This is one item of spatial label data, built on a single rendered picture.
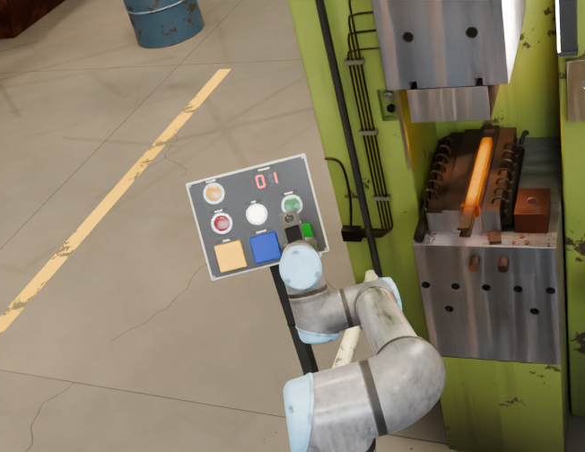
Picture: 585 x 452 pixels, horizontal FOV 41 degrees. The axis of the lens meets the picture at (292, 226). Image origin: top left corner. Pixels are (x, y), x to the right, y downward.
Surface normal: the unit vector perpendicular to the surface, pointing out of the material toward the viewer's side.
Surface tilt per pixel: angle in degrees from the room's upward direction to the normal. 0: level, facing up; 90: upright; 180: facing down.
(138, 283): 0
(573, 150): 90
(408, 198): 90
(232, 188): 60
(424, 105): 90
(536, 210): 0
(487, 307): 90
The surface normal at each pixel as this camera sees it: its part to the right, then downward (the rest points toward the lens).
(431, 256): -0.31, 0.62
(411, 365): 0.31, -0.66
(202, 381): -0.22, -0.79
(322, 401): -0.14, -0.42
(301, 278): -0.04, 0.00
